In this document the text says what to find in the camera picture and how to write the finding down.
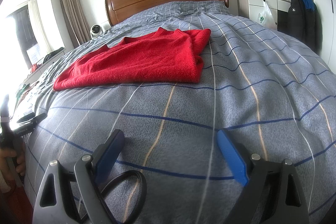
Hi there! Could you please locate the black jacket hanging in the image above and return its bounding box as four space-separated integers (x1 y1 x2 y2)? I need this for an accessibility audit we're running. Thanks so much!
287 0 323 53

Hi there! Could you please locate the white cabinet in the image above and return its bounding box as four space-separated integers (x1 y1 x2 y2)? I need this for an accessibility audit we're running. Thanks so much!
237 0 290 32

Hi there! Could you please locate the blue garment on hanger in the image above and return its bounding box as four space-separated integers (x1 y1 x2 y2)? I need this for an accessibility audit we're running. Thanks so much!
291 0 316 13

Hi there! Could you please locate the grey plaid duvet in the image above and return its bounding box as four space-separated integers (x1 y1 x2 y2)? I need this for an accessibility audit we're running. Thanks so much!
17 1 335 223

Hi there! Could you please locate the orange fleece garment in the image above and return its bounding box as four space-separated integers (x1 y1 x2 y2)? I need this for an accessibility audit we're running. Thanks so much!
1 180 33 223

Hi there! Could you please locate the left hand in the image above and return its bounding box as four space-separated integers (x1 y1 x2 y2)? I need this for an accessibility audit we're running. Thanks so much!
0 147 26 181

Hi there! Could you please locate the black cable loop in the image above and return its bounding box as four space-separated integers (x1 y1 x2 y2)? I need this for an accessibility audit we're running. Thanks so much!
79 169 147 224

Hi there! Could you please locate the white round fan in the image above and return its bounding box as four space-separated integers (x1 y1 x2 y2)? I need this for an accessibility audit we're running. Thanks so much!
90 24 104 39

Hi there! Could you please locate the red knit sweater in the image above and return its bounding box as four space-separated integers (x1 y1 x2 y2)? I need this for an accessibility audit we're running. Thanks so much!
53 28 211 91

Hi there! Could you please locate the white plastic bag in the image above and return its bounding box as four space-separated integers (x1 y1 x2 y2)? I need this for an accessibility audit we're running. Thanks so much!
257 0 277 30

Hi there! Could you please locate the beige curtain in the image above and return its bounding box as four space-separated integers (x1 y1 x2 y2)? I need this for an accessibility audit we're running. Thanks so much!
62 0 91 45

